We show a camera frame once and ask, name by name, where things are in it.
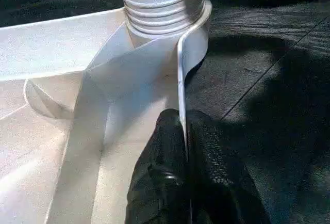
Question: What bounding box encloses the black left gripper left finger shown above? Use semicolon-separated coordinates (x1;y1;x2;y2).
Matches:
125;108;193;224

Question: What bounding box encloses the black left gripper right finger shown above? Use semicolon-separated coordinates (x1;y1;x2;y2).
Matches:
187;109;272;224

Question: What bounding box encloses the black work mat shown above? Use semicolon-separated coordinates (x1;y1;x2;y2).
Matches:
0;0;330;224

